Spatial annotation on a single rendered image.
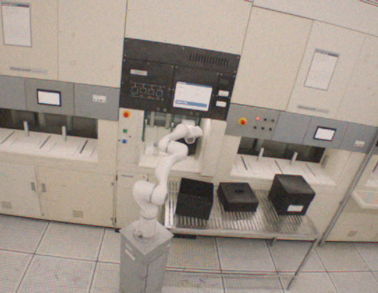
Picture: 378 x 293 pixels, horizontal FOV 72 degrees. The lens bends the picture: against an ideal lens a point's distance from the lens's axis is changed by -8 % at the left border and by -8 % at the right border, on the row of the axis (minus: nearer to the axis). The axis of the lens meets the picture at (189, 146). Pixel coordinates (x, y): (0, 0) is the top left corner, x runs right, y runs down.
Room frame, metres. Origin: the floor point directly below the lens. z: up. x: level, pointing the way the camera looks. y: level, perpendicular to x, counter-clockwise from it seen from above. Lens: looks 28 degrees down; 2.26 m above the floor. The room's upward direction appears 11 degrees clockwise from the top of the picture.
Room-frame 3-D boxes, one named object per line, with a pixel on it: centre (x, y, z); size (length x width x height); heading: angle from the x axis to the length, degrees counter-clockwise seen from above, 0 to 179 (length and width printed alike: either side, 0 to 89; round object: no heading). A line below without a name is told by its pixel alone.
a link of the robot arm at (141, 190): (1.44, 0.22, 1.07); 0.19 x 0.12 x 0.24; 77
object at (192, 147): (2.45, 0.05, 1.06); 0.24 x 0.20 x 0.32; 98
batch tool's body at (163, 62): (2.55, 0.23, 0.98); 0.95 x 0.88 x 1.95; 8
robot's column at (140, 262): (1.43, 0.18, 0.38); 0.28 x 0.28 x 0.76; 53
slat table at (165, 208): (1.91, -0.54, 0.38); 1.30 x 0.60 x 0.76; 98
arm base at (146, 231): (1.43, 0.18, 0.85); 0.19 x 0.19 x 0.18
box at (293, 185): (2.05, -0.97, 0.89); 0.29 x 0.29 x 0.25; 12
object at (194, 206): (1.81, -0.12, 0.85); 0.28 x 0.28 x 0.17; 0
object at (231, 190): (1.99, -0.50, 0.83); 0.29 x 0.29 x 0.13; 15
